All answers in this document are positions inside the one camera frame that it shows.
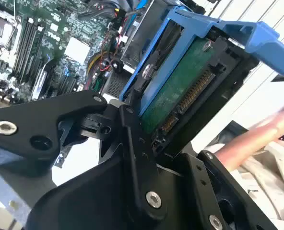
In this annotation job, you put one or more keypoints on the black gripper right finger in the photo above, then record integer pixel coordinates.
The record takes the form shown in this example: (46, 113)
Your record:
(238, 191)

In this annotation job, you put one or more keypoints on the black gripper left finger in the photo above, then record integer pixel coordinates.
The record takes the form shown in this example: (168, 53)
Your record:
(36, 119)

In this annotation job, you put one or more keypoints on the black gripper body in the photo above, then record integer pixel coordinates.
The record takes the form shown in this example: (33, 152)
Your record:
(96, 196)

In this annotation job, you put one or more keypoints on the person's hand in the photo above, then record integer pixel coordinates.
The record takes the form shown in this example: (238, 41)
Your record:
(264, 134)

